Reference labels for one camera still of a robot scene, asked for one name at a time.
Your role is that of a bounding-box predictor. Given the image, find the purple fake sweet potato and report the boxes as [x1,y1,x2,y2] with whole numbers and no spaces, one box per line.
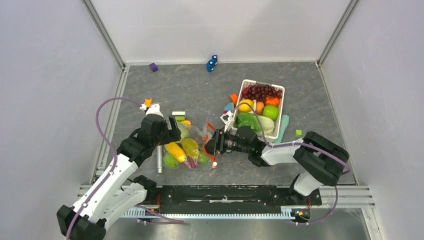
[186,157,198,169]

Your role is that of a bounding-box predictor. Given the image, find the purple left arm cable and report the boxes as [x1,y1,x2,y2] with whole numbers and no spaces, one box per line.
[64,96,185,240]

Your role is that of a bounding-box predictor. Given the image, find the yellow fake starfruit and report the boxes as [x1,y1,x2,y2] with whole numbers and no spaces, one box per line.
[181,137,199,159]

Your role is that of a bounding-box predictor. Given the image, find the small green cube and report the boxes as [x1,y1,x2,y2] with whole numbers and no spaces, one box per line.
[295,129,303,137]

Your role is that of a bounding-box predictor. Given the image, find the fake green lettuce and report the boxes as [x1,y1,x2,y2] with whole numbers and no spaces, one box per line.
[235,112,261,133]

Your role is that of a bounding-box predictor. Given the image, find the white plastic basket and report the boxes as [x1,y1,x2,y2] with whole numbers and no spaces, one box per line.
[230,79,285,142]

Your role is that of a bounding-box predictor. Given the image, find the orange toy cup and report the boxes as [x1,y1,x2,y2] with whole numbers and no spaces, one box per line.
[228,93,239,106]

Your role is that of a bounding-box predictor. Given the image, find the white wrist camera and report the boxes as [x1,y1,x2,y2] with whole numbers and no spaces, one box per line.
[139,103,164,118]
[220,110,235,125]

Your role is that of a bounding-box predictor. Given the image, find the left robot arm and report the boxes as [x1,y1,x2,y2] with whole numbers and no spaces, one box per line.
[56,113,181,240]

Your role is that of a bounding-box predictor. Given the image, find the yellow toy cylinder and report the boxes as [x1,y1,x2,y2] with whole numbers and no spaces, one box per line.
[181,120,192,129]

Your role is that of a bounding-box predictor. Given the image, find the clear zip top bag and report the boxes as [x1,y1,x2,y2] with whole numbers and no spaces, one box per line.
[162,121,218,169]

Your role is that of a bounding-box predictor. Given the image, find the dark red fake grapes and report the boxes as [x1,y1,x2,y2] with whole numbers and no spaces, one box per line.
[241,83,283,102]

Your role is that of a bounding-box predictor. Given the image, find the orange toy block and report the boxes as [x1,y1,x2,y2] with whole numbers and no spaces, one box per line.
[143,98,153,107]

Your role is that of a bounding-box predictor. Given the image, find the fake yellow corn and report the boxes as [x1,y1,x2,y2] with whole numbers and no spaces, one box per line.
[164,142,187,163]

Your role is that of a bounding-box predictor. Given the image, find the fake green apple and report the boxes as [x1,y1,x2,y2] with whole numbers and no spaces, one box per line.
[262,104,280,121]

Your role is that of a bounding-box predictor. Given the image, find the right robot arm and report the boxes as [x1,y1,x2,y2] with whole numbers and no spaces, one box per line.
[203,126,351,204]

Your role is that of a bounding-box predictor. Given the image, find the fake orange pumpkin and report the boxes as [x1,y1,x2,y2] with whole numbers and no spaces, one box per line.
[264,96,281,107]

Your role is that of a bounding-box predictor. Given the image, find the fake yellow lemon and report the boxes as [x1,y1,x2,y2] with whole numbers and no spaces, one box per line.
[238,99,254,113]

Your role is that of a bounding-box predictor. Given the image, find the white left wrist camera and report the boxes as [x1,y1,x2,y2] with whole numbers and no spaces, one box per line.
[139,103,164,118]

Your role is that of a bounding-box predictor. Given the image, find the blue toy car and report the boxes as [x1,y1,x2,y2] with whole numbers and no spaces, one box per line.
[206,54,218,73]

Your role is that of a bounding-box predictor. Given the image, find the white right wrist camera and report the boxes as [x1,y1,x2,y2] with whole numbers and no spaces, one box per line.
[220,110,235,125]

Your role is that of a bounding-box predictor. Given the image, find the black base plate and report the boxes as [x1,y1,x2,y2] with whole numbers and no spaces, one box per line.
[141,185,323,214]

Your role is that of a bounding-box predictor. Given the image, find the silver metal cylinder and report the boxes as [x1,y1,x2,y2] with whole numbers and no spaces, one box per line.
[156,145,164,174]

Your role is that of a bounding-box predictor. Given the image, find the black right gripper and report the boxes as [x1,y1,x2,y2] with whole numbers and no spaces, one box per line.
[198,127,250,157]

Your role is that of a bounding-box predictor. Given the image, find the purple toy cube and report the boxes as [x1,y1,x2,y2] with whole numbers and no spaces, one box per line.
[148,62,159,72]

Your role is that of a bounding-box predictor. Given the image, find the fake peach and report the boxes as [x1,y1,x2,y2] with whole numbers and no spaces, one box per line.
[255,101,265,115]

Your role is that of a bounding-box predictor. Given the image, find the red blue toy block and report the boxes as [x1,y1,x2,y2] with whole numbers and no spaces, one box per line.
[223,102,235,114]

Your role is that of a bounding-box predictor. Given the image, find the white green stacked block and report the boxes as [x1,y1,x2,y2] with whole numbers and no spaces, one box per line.
[171,111,186,122]

